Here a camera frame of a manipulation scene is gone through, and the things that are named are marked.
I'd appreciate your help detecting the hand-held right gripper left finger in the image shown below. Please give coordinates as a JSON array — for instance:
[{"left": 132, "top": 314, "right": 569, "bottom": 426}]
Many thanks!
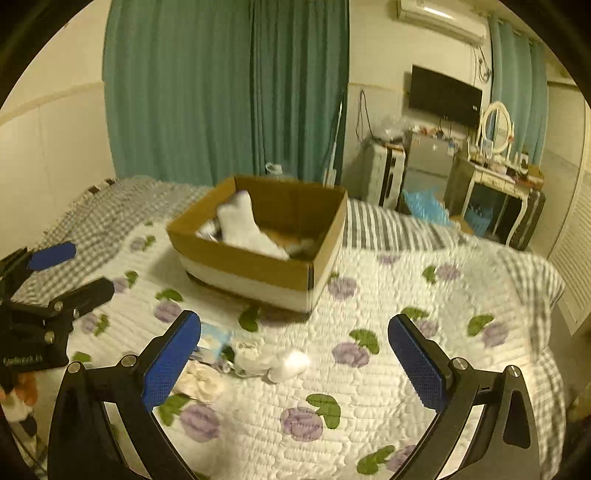
[{"left": 47, "top": 310, "right": 202, "bottom": 480}]

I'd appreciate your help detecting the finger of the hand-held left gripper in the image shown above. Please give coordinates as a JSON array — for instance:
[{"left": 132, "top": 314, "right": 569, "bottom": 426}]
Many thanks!
[
  {"left": 0, "top": 242, "right": 77, "bottom": 296},
  {"left": 44, "top": 278, "right": 115, "bottom": 320}
]

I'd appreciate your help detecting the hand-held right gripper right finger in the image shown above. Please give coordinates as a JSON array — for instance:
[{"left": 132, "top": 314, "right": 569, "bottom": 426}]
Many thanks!
[{"left": 388, "top": 314, "right": 541, "bottom": 480}]

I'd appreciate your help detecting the cream sock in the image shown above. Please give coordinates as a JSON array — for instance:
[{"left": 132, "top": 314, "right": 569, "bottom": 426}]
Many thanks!
[{"left": 175, "top": 362, "right": 228, "bottom": 403}]

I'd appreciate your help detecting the long white sock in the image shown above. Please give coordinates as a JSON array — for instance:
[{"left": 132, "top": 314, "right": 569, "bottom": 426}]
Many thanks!
[{"left": 216, "top": 189, "right": 291, "bottom": 260}]

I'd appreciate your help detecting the brown cardboard box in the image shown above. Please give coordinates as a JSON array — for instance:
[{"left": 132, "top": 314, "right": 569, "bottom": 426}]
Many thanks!
[{"left": 166, "top": 174, "right": 349, "bottom": 315}]

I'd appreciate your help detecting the grey soft item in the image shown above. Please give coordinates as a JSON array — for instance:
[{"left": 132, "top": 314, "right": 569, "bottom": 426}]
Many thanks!
[{"left": 285, "top": 239, "right": 320, "bottom": 260}]

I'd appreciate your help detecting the light blue cloth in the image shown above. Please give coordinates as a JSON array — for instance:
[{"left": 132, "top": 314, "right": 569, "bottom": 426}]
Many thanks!
[{"left": 198, "top": 322, "right": 234, "bottom": 365}]

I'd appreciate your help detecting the orange white black cloth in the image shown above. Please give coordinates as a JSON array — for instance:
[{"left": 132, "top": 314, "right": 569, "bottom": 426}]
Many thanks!
[{"left": 0, "top": 373, "right": 40, "bottom": 437}]

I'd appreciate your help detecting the white floral quilt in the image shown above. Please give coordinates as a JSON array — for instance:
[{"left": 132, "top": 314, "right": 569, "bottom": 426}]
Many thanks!
[
  {"left": 18, "top": 176, "right": 570, "bottom": 480},
  {"left": 14, "top": 222, "right": 570, "bottom": 480}
]

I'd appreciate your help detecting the blue plastic bag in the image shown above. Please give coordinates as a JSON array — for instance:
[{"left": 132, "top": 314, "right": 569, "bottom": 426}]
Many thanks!
[{"left": 402, "top": 186, "right": 456, "bottom": 228}]

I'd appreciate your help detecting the dark suitcase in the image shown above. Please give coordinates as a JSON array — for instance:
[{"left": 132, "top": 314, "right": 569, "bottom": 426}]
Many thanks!
[{"left": 507, "top": 188, "right": 546, "bottom": 253}]

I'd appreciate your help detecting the silver suitcase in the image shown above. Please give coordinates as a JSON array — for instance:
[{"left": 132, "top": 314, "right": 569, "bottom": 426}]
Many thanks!
[{"left": 356, "top": 140, "right": 407, "bottom": 209}]

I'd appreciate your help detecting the white vanity table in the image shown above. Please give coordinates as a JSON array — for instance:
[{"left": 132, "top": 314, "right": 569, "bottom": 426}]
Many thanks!
[{"left": 461, "top": 156, "right": 546, "bottom": 246}]

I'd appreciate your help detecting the small silver fridge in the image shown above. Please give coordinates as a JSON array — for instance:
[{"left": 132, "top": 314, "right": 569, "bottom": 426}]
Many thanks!
[{"left": 403, "top": 130, "right": 459, "bottom": 205}]

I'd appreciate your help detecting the wide green curtain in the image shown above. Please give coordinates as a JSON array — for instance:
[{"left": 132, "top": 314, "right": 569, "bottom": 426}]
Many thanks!
[{"left": 103, "top": 0, "right": 350, "bottom": 188}]

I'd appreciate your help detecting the clear plastic bag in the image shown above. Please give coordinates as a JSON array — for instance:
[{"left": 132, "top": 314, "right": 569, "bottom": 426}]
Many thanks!
[{"left": 368, "top": 114, "right": 413, "bottom": 142}]

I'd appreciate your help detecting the white oval vanity mirror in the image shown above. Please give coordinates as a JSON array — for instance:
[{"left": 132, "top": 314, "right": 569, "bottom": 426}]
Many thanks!
[{"left": 477, "top": 101, "right": 515, "bottom": 157}]

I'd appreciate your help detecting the narrow green curtain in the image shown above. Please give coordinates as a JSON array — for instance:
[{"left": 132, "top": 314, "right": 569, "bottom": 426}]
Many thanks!
[{"left": 488, "top": 13, "right": 550, "bottom": 168}]

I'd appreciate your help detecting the white air conditioner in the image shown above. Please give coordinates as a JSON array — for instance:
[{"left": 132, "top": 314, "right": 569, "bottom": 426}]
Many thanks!
[{"left": 397, "top": 0, "right": 489, "bottom": 45}]

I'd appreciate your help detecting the black wall television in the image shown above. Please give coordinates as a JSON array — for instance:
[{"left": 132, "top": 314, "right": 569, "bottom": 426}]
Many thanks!
[{"left": 409, "top": 65, "right": 484, "bottom": 128}]

